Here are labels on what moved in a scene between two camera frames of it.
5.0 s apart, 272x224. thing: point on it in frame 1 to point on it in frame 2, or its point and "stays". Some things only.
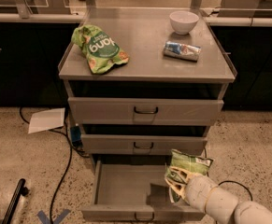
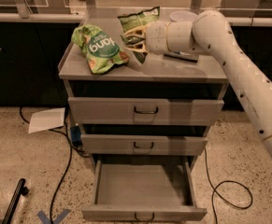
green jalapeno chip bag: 192,162 to 136,21
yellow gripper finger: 180,174 to 138,31
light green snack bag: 100,49 stays
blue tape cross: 46,220 stays
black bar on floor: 21,189 stays
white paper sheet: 47,119 stays
